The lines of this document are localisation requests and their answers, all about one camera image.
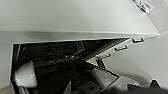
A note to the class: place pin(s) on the stainless steel dishwasher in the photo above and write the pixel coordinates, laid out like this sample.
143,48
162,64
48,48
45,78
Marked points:
60,53

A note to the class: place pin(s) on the white bowl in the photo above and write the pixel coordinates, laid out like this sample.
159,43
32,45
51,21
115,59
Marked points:
26,75

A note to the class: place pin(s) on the white drawer unit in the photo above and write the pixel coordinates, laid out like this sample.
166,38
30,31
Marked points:
126,50

